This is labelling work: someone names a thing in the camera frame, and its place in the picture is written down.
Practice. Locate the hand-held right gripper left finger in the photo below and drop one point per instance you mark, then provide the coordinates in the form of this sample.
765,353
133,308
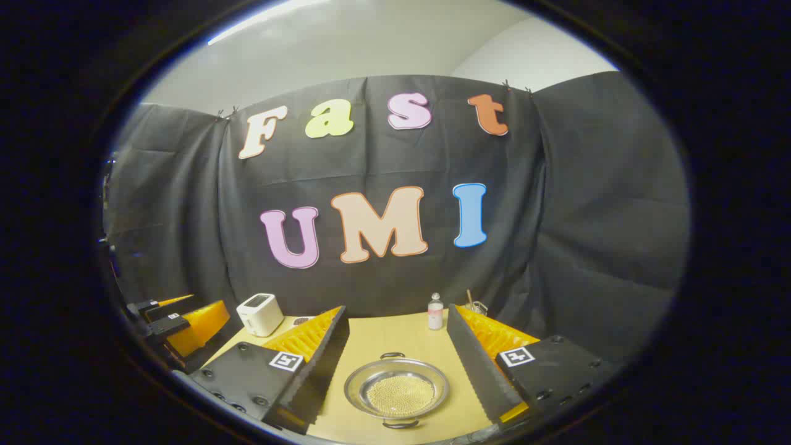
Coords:
324,371

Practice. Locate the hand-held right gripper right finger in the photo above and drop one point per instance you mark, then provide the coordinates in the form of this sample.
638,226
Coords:
476,364

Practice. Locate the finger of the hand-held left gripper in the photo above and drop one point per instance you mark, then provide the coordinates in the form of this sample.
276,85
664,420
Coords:
167,326
143,307

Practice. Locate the stainless steel pot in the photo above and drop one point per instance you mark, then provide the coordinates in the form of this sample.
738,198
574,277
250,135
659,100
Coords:
371,371

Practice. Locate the large soybean pile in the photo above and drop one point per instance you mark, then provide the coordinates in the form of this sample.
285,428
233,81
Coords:
398,395

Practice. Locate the white divided dish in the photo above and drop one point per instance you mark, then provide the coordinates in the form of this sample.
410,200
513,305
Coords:
303,320

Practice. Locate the small pink label bottle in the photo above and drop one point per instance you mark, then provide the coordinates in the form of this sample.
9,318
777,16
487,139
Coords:
435,312

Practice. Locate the white toaster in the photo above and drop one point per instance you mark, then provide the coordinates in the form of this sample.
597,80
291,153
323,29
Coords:
259,315

